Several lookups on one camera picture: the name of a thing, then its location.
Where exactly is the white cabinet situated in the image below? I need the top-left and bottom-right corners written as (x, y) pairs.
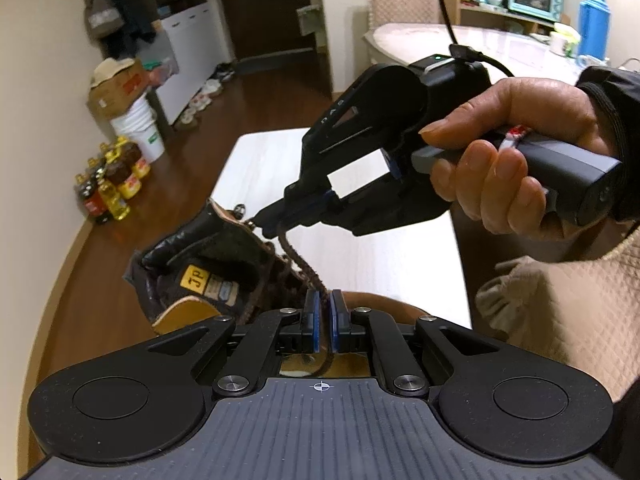
top-left (155, 0), bottom-right (233, 124)

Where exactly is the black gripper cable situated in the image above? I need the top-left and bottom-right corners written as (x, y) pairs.
top-left (432, 0), bottom-right (516, 79)

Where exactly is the person right hand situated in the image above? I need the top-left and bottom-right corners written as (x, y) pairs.
top-left (420, 77), bottom-right (618, 240)

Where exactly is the white plastic bucket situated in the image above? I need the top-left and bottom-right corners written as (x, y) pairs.
top-left (110, 94), bottom-right (165, 164)

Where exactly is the tan leather boot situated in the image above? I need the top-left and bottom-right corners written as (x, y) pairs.
top-left (127, 202), bottom-right (430, 396)

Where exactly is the dark wooden door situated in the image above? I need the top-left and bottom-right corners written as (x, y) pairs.
top-left (221, 0), bottom-right (316, 60)

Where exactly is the blue water jug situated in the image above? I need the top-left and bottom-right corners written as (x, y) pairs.
top-left (578, 0), bottom-right (611, 61)

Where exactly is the brown cardboard box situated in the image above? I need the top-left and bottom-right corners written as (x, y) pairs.
top-left (89, 58), bottom-right (149, 119)

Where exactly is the cooking oil bottles cluster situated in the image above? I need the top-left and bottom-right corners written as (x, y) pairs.
top-left (75, 136), bottom-right (151, 224)

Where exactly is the dark brown shoelace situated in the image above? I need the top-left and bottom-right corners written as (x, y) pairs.
top-left (246, 216), bottom-right (336, 376)

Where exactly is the bed with pink cover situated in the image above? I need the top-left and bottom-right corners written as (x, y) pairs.
top-left (363, 0), bottom-right (582, 84)

